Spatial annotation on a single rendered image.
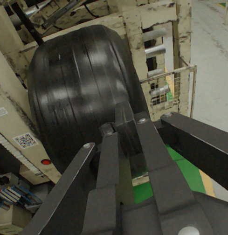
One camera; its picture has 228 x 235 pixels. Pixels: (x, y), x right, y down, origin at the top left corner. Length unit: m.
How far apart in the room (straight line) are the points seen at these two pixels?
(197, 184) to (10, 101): 1.62
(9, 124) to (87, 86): 0.35
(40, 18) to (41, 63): 0.40
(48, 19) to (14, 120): 0.46
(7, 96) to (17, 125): 0.12
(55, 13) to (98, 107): 0.55
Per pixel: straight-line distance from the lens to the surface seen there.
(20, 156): 0.85
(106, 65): 0.46
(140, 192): 1.78
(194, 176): 1.85
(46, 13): 0.89
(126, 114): 0.16
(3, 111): 0.65
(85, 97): 0.44
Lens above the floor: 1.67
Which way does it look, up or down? 46 degrees down
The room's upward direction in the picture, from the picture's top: 19 degrees counter-clockwise
